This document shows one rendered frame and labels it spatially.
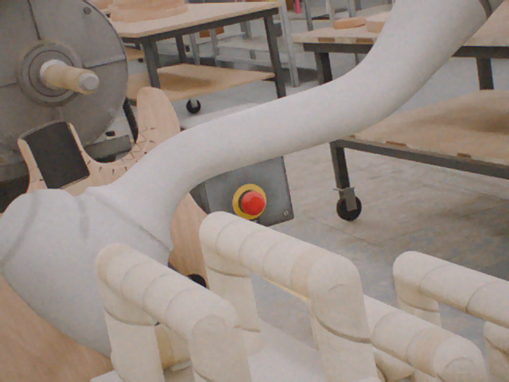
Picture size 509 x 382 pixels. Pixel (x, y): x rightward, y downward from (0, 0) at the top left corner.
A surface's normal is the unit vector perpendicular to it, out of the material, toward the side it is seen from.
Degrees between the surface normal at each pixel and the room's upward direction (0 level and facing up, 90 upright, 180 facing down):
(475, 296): 64
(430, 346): 46
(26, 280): 101
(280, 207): 90
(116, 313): 90
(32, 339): 88
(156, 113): 88
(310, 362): 0
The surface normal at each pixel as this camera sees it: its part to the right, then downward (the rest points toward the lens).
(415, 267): -0.76, -0.47
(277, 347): -0.18, -0.95
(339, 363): -0.29, 0.28
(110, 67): 0.53, 0.13
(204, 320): -0.18, -0.31
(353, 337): 0.32, 0.17
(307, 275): -0.87, -0.18
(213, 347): 0.02, 0.24
